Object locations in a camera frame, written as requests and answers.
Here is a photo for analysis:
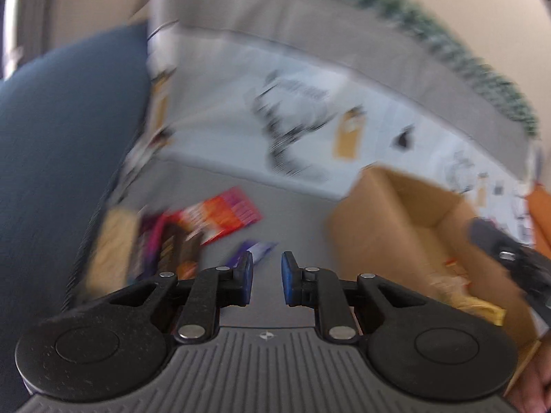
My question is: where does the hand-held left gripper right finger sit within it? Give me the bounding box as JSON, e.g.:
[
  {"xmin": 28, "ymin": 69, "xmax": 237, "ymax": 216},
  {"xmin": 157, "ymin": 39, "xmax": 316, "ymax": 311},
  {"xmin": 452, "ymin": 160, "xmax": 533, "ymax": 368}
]
[{"xmin": 281, "ymin": 251, "xmax": 425, "ymax": 345}]

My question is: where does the yellow snack packet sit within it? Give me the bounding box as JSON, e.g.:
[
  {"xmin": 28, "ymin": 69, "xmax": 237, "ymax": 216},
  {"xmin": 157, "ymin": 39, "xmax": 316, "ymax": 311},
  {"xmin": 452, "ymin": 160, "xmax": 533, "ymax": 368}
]
[{"xmin": 430, "ymin": 258, "xmax": 506, "ymax": 328}]

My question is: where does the tan snack packet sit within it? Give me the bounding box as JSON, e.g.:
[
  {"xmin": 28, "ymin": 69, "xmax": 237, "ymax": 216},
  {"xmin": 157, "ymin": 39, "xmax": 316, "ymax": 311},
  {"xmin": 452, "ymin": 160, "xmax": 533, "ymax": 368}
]
[{"xmin": 84, "ymin": 209, "xmax": 143, "ymax": 297}]

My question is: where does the green patterned fabric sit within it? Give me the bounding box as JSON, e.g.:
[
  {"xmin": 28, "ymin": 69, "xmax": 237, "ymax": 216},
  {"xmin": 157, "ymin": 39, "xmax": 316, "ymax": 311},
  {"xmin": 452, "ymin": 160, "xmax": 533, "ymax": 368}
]
[{"xmin": 280, "ymin": 0, "xmax": 539, "ymax": 138}]

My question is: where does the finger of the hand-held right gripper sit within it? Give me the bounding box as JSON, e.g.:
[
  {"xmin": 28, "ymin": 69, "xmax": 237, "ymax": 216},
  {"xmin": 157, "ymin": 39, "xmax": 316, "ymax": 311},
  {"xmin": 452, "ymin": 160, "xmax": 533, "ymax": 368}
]
[{"xmin": 469, "ymin": 217, "xmax": 551, "ymax": 323}]

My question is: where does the red orange snack packet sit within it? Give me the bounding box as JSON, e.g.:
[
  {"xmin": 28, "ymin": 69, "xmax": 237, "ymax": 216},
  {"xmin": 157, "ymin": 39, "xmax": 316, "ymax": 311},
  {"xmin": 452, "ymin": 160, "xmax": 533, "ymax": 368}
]
[{"xmin": 172, "ymin": 187, "xmax": 263, "ymax": 246}]

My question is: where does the person's right forearm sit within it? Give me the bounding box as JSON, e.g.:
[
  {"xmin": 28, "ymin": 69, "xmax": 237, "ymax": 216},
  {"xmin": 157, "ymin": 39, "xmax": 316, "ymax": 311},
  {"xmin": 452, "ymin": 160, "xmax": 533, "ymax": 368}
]
[{"xmin": 512, "ymin": 344, "xmax": 551, "ymax": 413}]

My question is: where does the dark brown snack packet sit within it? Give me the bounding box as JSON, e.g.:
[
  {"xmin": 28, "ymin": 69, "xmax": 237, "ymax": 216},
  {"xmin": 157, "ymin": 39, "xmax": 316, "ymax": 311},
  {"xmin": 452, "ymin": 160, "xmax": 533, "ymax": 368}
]
[{"xmin": 142, "ymin": 213, "xmax": 203, "ymax": 280}]

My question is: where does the brown cardboard box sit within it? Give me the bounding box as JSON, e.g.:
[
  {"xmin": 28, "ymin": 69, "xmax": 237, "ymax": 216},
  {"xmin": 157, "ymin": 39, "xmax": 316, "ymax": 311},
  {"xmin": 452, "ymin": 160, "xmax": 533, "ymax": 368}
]
[{"xmin": 327, "ymin": 166, "xmax": 543, "ymax": 396}]

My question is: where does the purple stick snack packet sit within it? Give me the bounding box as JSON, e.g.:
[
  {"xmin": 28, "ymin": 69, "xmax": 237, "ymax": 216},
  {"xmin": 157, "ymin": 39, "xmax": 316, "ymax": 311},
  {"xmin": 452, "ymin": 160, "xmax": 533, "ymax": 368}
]
[{"xmin": 228, "ymin": 241, "xmax": 278, "ymax": 267}]

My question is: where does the orange cushion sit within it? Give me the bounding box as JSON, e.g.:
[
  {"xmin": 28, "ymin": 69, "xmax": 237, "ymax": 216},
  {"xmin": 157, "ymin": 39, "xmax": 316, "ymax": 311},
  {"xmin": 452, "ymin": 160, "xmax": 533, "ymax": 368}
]
[{"xmin": 527, "ymin": 185, "xmax": 551, "ymax": 259}]

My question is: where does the white deer printed cloth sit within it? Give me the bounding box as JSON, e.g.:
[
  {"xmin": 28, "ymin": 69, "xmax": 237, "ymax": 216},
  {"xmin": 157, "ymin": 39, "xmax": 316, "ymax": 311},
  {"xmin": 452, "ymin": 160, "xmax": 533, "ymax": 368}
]
[{"xmin": 121, "ymin": 21, "xmax": 551, "ymax": 246}]

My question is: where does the dark blue cushion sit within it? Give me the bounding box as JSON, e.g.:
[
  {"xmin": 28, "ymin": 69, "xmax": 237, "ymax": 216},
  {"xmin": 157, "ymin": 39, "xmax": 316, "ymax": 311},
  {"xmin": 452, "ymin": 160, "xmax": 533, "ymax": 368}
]
[{"xmin": 0, "ymin": 21, "xmax": 151, "ymax": 413}]

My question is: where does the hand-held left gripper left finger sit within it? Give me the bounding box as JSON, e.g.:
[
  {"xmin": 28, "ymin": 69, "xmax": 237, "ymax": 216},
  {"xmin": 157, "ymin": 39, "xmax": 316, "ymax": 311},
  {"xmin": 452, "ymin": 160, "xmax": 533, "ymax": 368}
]
[{"xmin": 110, "ymin": 252, "xmax": 254, "ymax": 345}]

